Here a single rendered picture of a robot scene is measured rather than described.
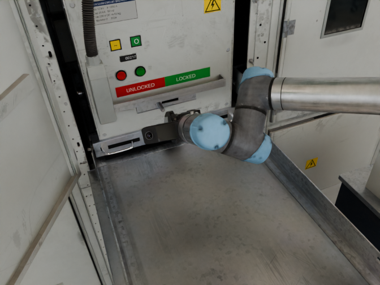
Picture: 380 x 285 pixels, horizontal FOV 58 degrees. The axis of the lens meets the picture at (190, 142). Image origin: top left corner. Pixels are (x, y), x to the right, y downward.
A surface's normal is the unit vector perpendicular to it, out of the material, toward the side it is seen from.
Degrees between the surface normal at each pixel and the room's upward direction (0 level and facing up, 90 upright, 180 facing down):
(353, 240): 90
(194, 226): 0
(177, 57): 90
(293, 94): 63
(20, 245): 90
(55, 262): 90
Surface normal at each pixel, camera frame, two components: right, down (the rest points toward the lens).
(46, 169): 0.99, 0.06
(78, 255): 0.36, 0.57
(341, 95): -0.52, 0.12
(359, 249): -0.93, 0.26
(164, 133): -0.25, 0.18
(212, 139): 0.29, 0.11
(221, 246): -0.04, -0.78
